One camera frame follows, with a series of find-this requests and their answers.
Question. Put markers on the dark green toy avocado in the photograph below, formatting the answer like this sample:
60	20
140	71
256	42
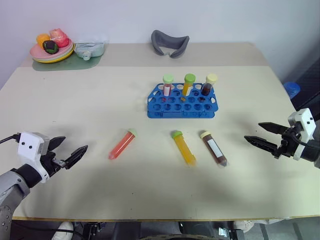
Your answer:
50	47

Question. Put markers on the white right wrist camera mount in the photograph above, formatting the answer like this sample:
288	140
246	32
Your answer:
306	121

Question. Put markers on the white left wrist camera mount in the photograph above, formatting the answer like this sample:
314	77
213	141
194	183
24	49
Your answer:
28	145

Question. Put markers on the pale green plate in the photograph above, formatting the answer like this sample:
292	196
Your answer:
63	55

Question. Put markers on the orange toy fruit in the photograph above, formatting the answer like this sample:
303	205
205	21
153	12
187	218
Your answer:
42	38

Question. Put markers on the black case beside table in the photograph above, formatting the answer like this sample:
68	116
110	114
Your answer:
308	85

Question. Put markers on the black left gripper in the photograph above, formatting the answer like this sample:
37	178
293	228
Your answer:
51	162

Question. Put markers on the orange tube, green cap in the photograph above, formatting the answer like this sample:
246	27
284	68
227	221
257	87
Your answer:
185	148
187	86

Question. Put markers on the blue test tube rack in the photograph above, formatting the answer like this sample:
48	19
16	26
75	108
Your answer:
175	110

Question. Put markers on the pink-red tube, green cap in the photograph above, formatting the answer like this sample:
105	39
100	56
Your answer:
122	145

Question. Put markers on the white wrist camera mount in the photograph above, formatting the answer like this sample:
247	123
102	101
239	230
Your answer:
306	121
28	145

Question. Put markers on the grey curved foam face pad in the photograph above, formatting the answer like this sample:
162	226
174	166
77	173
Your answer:
160	43

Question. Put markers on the labelled brown tube, yellow cap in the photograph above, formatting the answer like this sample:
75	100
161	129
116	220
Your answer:
215	150

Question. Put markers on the yellow plate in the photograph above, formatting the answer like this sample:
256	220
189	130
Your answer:
62	59

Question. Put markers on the labelled red tube, green cap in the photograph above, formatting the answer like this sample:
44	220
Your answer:
167	86

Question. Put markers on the pale green lidded container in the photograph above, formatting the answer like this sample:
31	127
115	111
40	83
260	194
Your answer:
92	48

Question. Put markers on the pink plate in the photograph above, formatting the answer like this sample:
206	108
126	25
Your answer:
37	52

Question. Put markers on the green table mat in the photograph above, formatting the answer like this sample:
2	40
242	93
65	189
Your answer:
75	63

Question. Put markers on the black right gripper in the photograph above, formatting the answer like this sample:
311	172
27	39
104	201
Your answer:
290	143

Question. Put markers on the white shoe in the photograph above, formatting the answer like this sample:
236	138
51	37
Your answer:
62	231
243	225

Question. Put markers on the blue round bottle cap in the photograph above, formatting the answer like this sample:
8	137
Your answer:
291	88

